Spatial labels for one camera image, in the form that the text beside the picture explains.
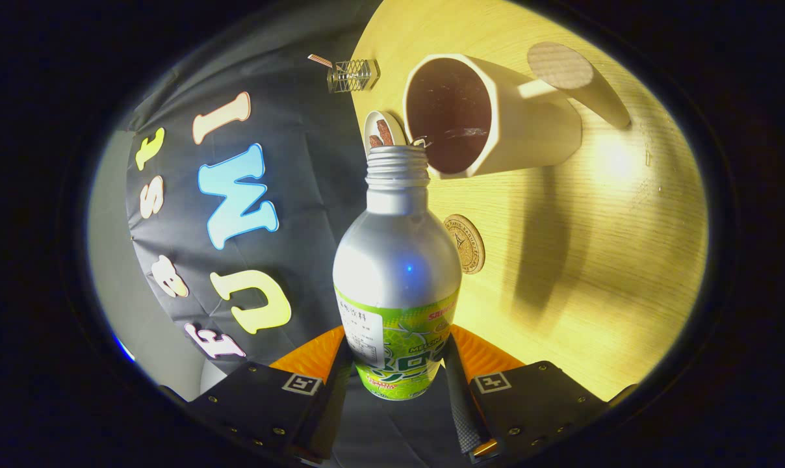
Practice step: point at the wooden table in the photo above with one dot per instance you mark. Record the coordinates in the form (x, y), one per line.
(594, 260)

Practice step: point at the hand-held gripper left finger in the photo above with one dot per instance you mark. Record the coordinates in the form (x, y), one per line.
(262, 403)

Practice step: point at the pink checkered straw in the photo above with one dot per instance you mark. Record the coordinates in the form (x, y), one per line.
(320, 60)

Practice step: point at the red meat slice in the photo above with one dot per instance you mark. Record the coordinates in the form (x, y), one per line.
(374, 142)
(385, 132)

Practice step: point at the round cork coaster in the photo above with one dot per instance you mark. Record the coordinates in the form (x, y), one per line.
(470, 244)

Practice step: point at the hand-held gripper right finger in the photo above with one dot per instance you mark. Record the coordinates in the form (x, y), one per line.
(542, 403)

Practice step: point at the white oval plate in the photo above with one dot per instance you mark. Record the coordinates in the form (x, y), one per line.
(372, 125)

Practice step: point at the black backdrop cloth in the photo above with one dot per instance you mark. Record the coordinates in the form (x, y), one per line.
(301, 195)

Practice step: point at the silver green juice bottle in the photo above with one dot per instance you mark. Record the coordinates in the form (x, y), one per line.
(396, 260)

